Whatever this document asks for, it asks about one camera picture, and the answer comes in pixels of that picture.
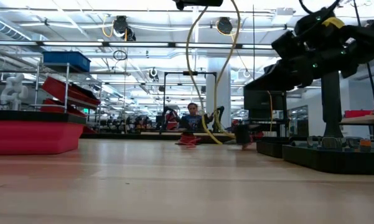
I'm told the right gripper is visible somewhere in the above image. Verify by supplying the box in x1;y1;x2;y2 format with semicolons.
245;6;359;91

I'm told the yellow wire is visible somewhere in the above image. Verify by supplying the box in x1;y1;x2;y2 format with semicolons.
185;0;241;146

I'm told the red wire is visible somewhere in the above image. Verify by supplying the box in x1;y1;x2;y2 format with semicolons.
175;132;203;148

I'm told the black monitor box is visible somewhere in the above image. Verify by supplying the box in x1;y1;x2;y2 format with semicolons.
243;88;288;119

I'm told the white round column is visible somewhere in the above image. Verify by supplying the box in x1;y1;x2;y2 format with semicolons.
205;57;232;131

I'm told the black work glove red cuff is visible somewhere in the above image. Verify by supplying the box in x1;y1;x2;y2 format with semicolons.
233;123;264;151

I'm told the red low tray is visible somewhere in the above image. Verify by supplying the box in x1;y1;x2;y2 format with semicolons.
344;109;374;119

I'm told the wooden side table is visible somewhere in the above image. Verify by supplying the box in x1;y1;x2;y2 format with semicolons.
344;114;374;140

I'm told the person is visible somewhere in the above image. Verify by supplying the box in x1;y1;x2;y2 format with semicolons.
179;102;214;132

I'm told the black screwdriver bit case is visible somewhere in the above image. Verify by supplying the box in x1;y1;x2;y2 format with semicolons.
256;136;374;175

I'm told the blue plastic bin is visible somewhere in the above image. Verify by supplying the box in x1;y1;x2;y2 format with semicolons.
42;50;91;73

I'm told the metal shelf rack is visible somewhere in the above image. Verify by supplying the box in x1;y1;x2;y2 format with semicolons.
34;62;102;125

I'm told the red tilted shelf bin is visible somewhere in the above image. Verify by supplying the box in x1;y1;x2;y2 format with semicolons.
40;98;88;118
42;76;101;110

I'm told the red collapsible container black rim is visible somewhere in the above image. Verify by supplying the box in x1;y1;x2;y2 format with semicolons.
0;110;86;156

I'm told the yellow hanging cable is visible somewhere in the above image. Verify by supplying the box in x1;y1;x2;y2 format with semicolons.
266;90;274;133

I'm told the thin black vertical cable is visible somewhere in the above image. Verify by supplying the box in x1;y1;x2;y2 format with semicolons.
252;4;256;50

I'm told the black rounded upright post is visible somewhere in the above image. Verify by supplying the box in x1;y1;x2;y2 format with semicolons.
320;70;344;138

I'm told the black gantry frame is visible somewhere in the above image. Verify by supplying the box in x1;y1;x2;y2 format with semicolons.
162;70;218;132

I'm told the yellow cable tag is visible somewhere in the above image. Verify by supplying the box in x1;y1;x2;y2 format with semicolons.
322;16;345;29

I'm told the black aluminium table frame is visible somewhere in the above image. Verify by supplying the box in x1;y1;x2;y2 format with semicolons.
80;132;253;144

